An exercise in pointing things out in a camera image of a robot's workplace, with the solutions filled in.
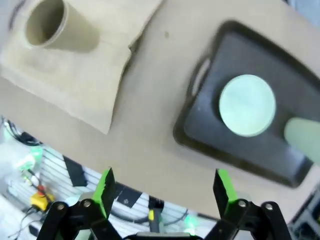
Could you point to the green-padded black right gripper right finger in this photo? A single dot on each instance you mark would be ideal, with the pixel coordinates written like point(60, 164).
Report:
point(226, 192)

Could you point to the green-padded black right gripper left finger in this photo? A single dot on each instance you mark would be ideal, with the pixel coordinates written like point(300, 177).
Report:
point(102, 192)

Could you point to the light green bowl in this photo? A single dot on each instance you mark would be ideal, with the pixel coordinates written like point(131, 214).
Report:
point(247, 105)

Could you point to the light green tall cup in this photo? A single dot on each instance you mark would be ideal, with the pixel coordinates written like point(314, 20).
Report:
point(305, 140)

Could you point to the beige cloth mat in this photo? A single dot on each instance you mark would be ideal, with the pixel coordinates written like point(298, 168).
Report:
point(75, 82)

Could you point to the brown tall cup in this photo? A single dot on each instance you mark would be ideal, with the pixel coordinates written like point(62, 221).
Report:
point(75, 37)

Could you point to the yellow emergency stop box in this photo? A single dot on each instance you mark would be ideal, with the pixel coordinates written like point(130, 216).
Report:
point(40, 200)

